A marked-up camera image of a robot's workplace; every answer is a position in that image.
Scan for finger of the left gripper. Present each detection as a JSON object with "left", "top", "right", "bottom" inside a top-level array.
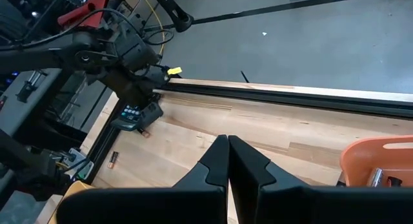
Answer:
[{"left": 139, "top": 101, "right": 165, "bottom": 130}]

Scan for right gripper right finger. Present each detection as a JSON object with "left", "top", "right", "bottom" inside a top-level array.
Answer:
[{"left": 228, "top": 135, "right": 413, "bottom": 224}]

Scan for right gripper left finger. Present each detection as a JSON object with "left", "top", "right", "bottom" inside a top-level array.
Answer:
[{"left": 56, "top": 134, "right": 230, "bottom": 224}]

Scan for black calculator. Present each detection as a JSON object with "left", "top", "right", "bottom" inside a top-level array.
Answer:
[{"left": 110, "top": 104, "right": 143, "bottom": 132}]

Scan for orange plastic bin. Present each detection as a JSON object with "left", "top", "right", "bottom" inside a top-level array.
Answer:
[{"left": 339, "top": 135, "right": 413, "bottom": 188}]

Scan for black stand foot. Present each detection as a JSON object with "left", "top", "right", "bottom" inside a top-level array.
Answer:
[{"left": 151, "top": 0, "right": 195, "bottom": 34}]

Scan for white power adapter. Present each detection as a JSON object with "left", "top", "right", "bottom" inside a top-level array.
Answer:
[{"left": 59, "top": 147, "right": 96, "bottom": 181}]

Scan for yellow plastic bin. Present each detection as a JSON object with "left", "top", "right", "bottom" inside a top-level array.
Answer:
[{"left": 48, "top": 180, "right": 95, "bottom": 224}]

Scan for red plastic object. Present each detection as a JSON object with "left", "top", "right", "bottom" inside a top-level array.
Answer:
[{"left": 57, "top": 0, "right": 110, "bottom": 30}]

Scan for black knobbed clamp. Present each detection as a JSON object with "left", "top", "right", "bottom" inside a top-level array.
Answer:
[{"left": 15, "top": 70, "right": 48, "bottom": 104}]

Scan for gray side table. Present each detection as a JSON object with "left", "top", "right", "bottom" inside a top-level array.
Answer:
[{"left": 0, "top": 68, "right": 64, "bottom": 136}]

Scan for yellow cable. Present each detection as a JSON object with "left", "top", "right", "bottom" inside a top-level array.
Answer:
[{"left": 140, "top": 0, "right": 166, "bottom": 57}]

